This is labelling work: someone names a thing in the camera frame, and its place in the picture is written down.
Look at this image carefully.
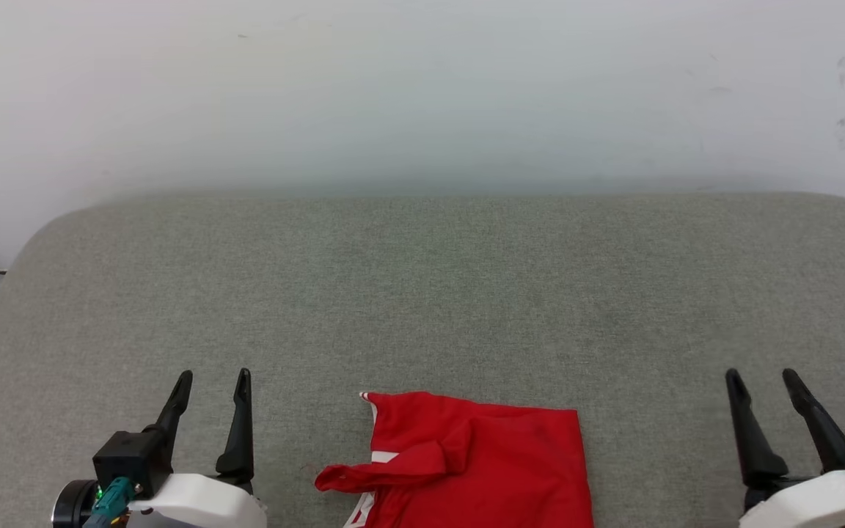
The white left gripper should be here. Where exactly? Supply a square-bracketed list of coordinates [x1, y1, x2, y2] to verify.
[125, 368, 269, 528]

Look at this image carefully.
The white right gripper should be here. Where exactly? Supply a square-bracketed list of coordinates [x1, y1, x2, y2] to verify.
[725, 368, 845, 528]

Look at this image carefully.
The red shirt with white stripes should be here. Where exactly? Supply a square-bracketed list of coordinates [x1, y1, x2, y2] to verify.
[315, 391, 595, 528]

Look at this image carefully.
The black round cap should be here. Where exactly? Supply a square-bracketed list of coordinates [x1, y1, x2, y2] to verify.
[51, 480, 99, 528]

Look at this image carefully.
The green cable connector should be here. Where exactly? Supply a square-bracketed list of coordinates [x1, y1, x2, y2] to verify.
[83, 476, 136, 528]

